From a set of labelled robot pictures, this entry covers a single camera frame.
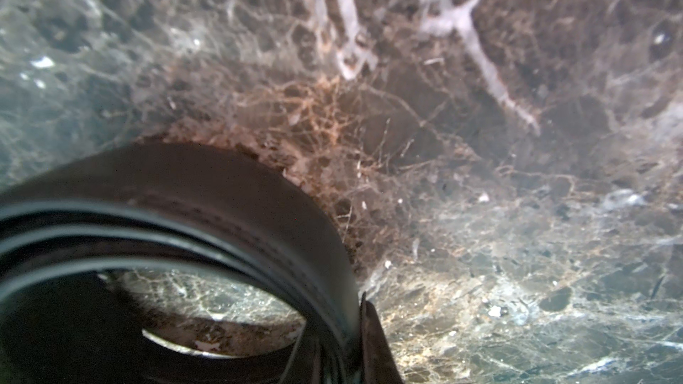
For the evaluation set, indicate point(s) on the black belt with metal buckle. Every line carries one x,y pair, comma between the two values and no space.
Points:
169,206

